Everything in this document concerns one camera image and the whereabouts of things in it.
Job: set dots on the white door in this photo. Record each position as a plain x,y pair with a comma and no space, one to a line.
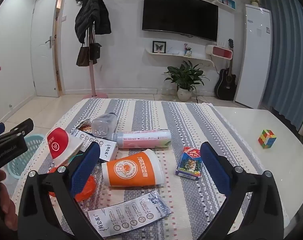
44,67

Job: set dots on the striped woven tablecloth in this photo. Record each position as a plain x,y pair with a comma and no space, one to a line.
191,120

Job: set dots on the white refrigerator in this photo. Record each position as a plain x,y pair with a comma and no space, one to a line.
252,55

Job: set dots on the black padded jacket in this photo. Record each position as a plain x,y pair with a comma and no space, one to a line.
94,17

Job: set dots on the white and red small packet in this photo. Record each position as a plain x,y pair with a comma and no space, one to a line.
60,145

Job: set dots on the potted green plant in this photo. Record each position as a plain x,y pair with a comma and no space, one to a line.
185,77

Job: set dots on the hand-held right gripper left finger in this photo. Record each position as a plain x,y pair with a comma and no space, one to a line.
87,165

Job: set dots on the brown foil wrapper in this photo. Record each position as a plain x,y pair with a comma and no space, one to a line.
84,126

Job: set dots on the black handbag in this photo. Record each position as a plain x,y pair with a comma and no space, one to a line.
95,51

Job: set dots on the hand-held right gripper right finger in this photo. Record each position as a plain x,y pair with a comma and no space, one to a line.
214,167

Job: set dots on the orange snack packet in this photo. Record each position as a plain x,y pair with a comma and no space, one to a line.
87,191

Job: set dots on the curved white wall shelf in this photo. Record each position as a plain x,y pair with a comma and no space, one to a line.
176,55

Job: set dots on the brown handbag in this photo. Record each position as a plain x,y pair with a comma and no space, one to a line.
82,55

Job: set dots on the black wall television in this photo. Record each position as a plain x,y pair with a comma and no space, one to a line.
180,15

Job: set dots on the red white box shelf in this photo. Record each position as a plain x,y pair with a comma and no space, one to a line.
220,52

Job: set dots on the black acoustic guitar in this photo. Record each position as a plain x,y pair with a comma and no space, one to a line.
226,85

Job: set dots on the orange paper cup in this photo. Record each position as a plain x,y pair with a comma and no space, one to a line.
131,168

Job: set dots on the small blue box shelf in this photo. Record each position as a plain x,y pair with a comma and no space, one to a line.
226,1

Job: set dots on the small figurine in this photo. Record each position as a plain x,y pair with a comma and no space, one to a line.
188,51

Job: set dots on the light blue plastic basket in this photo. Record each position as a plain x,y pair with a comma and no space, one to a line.
19,160

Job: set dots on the blue grey curtain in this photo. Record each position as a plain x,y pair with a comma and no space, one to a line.
286,55

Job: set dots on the blue playing card box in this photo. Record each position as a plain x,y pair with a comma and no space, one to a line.
189,163

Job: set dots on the person's left hand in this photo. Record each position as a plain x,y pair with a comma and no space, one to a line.
6,205

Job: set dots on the clear plastic bottle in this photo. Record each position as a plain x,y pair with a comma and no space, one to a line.
104,125

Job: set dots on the pink coat rack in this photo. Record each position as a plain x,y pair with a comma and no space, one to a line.
93,80

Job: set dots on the framed butterfly picture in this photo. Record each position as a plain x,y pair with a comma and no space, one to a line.
159,47

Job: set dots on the colourful puzzle cube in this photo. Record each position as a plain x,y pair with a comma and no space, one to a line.
266,138

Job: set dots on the small flower pot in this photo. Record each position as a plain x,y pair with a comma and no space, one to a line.
254,1

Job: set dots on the white sachet box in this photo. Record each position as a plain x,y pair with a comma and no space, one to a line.
107,151

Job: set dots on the white printed wrapper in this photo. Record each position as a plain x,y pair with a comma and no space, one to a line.
126,215

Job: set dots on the pink white plastic bottle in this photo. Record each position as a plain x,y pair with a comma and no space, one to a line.
144,138

